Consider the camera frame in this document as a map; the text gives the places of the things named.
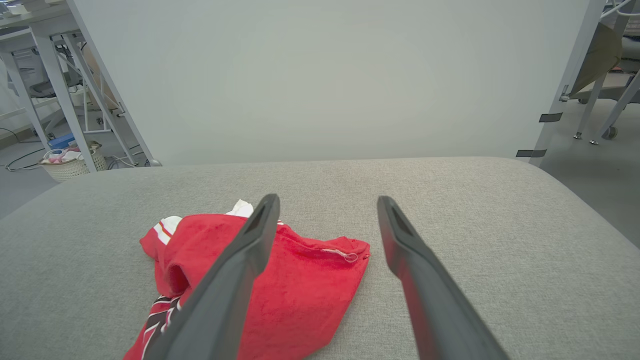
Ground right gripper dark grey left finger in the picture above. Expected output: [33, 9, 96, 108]
[142, 194, 281, 360]

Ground black office chair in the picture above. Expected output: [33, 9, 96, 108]
[15, 50, 83, 99]

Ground blue box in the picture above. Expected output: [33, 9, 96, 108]
[48, 132, 76, 150]

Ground cream woven laundry basket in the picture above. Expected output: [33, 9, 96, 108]
[38, 141, 109, 182]

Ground rolling chair with olive back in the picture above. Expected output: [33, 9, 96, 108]
[559, 0, 640, 146]

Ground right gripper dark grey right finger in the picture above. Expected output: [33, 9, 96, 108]
[377, 195, 510, 360]

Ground red basketball jersey white sleeves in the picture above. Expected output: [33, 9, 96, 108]
[123, 199, 371, 360]

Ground white metal frame table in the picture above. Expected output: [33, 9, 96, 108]
[0, 0, 162, 173]

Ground white backdrop panel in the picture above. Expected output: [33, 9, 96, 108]
[66, 0, 621, 168]

